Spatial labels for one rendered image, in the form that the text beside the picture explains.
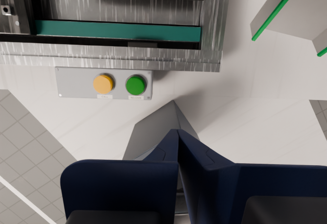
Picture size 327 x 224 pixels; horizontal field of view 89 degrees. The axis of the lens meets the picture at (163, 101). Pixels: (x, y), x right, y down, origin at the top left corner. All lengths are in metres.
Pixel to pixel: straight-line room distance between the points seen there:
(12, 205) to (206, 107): 2.27
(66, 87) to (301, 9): 0.47
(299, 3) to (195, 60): 0.19
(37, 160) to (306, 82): 1.97
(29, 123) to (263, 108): 1.72
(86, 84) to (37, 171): 1.71
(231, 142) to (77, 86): 0.47
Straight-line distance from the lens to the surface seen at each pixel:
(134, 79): 0.36
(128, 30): 0.39
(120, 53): 0.37
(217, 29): 0.38
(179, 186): 0.29
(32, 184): 2.18
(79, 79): 0.41
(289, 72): 0.59
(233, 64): 0.51
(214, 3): 0.39
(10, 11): 0.45
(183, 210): 0.24
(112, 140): 0.56
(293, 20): 0.39
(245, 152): 0.62
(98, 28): 0.40
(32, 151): 1.96
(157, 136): 0.33
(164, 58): 0.37
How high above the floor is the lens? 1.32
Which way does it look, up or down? 74 degrees down
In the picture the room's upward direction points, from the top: 177 degrees clockwise
